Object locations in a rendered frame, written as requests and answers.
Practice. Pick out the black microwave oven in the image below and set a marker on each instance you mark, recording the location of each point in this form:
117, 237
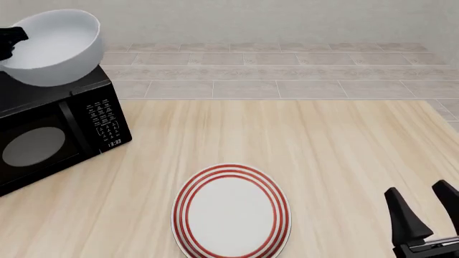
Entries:
39, 118

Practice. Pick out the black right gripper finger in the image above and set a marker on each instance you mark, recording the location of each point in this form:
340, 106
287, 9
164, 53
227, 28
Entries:
448, 204
403, 217

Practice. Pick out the white bowl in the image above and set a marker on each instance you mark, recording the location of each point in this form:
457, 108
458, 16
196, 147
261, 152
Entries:
61, 51

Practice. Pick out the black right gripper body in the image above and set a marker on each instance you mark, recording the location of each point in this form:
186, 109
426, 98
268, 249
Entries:
430, 248

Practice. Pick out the white plate with red rings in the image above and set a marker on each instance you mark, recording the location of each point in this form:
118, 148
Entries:
231, 215

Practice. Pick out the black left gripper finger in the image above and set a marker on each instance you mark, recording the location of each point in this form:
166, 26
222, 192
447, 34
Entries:
14, 33
5, 51

